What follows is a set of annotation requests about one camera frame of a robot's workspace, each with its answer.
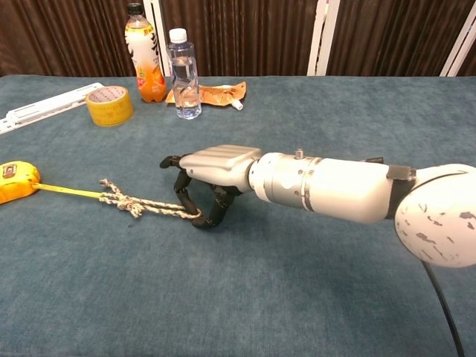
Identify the orange juice bottle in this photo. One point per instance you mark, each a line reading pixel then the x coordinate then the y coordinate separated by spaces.
pixel 147 63

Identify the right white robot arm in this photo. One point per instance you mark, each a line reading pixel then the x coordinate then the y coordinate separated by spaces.
pixel 353 186

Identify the clear water bottle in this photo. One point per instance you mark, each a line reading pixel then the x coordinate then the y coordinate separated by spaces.
pixel 184 78

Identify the orange spout pouch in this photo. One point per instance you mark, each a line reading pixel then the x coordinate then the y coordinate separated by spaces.
pixel 219 94

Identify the yellow tape measure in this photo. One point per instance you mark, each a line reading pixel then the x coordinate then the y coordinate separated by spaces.
pixel 16 182

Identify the tan packing tape roll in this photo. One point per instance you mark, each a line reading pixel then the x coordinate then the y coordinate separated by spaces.
pixel 109 108

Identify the white screen frame post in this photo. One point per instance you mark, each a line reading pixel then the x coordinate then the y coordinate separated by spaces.
pixel 323 37
pixel 459 52
pixel 158 22

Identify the brown pleated screen panel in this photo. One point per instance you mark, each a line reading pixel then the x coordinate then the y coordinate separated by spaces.
pixel 390 37
pixel 245 37
pixel 63 37
pixel 469 67

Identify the blue felt table cover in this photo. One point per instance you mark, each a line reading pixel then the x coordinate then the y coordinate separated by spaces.
pixel 260 290

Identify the right black-fingered robot hand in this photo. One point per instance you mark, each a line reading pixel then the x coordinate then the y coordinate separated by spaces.
pixel 219 163

